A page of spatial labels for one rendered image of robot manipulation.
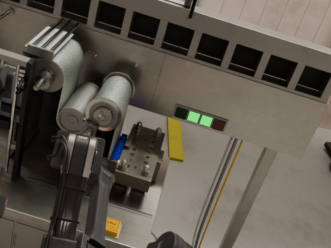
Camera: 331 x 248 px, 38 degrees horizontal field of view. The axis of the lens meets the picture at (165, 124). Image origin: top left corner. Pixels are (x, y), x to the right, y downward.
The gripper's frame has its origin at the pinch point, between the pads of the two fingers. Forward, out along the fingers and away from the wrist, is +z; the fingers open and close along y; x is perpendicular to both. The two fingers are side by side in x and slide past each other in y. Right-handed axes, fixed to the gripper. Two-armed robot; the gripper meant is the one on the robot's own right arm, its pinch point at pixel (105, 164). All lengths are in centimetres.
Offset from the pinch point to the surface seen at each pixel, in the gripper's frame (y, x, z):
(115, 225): 11.2, -21.0, -5.7
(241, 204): 70, -8, 70
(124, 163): 6.9, 1.9, 5.8
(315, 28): 132, 153, 290
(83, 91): -18.9, 25.3, 12.1
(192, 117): 29, 29, 30
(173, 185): 37, -23, 178
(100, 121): -6.2, 15.9, -2.9
